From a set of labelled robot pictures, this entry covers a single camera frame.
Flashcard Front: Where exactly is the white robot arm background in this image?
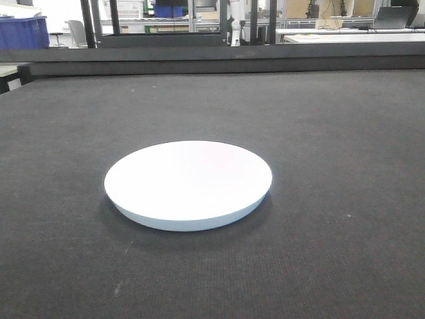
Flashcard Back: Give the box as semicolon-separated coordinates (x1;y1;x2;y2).
229;0;245;47

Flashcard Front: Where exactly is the white round plate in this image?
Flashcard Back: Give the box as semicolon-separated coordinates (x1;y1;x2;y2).
104;141;272;232

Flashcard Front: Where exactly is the white lab table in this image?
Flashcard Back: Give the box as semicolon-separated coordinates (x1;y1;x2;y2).
276;28;424;44

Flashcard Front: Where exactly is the grey office chair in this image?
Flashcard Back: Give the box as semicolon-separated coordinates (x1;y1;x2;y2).
68;20;88;49

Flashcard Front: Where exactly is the blue plastic crate background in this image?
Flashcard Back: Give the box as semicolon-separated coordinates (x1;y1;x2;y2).
1;16;50;50

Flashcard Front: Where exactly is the black laptop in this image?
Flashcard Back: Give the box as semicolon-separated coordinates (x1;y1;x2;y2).
372;7;412;29

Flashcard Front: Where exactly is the black metal frame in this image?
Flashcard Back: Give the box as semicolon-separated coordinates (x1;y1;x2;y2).
81;1;278;49

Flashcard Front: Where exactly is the black table edge rail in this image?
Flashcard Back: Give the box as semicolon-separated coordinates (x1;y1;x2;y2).
1;42;424;76

